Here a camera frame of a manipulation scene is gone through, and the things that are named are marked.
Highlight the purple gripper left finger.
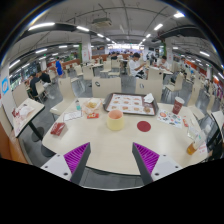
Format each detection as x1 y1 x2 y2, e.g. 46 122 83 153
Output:
40 142 92 185

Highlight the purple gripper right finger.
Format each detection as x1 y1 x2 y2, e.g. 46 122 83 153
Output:
131 142 183 186

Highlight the dark red round coaster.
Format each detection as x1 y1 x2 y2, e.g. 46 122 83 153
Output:
137 121 151 132

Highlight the red packet on table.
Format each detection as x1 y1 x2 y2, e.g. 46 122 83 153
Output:
51 122 65 136

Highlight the white receipt paper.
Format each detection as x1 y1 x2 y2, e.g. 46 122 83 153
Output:
63 111 82 121

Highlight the glass of orange drink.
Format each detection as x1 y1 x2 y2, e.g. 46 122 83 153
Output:
187 142 198 155

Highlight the printed paper placemat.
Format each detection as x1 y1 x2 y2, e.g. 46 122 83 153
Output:
157 110 182 128

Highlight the small red sauce packet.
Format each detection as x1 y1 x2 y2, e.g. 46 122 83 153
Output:
87 113 99 119

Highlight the yellow cup with pink rim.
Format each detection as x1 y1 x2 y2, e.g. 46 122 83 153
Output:
107 110 124 131

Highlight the food wrapper with snack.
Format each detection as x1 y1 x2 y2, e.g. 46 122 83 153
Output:
82 98 101 114

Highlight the brown food tray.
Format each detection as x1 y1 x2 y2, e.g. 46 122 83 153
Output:
103 93 159 116

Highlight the crumpled white napkin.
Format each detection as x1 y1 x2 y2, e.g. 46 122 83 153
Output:
144 93 154 103

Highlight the beige chair left front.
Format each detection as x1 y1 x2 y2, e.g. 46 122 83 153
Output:
50 78 76 116

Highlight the beige chair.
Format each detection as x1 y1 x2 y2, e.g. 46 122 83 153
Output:
135 79 163 103
92 77 121 98
50 78 76 116

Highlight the red paper cup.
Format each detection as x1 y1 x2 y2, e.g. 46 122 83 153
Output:
172 97 184 115

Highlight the side table with tray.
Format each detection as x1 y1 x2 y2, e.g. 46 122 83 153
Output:
13 98 45 140

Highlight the beige chair right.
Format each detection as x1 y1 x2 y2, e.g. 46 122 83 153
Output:
135 79 163 103

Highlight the beige chair centre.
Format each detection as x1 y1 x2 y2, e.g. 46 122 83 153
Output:
92 77 121 98

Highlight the seated person black shirt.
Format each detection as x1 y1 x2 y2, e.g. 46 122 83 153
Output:
30 73 45 100

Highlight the seated person white shirt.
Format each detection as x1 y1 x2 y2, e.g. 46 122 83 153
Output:
129 53 144 78

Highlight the person in blue shirt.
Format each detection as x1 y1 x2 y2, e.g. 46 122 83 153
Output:
55 57 64 77

